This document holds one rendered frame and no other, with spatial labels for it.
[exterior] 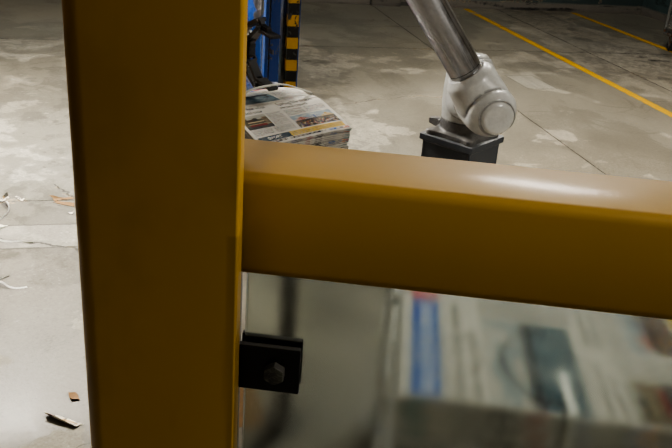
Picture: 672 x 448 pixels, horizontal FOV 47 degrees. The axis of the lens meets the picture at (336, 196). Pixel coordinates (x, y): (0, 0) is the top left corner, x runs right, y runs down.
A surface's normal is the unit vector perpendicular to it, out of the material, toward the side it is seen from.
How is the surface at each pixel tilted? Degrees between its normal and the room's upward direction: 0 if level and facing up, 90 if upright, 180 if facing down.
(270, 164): 0
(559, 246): 90
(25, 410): 0
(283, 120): 13
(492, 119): 95
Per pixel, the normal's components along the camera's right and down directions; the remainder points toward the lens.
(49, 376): 0.07, -0.92
